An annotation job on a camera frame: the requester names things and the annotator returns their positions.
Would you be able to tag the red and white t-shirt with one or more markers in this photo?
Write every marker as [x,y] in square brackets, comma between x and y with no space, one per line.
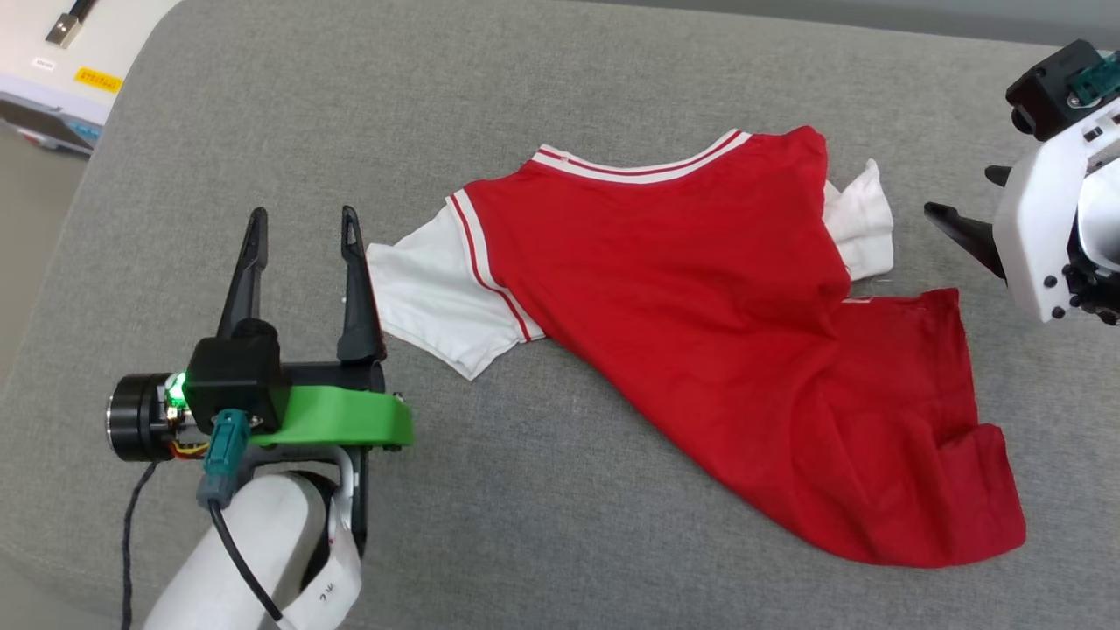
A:
[700,306]

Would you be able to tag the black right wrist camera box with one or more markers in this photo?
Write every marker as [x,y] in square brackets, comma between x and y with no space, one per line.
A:
[1050,87]

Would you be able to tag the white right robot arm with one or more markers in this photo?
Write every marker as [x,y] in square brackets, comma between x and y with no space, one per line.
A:
[1104,214]

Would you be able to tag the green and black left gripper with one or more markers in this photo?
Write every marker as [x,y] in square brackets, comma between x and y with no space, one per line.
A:
[350,416]

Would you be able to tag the white tape strip with writing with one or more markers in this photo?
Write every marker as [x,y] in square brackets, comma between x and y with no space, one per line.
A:
[337,577]

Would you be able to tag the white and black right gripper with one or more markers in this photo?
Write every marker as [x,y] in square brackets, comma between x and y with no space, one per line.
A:
[1046,219]

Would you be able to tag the white equipment box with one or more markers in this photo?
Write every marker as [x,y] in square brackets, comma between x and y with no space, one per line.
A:
[52,79]

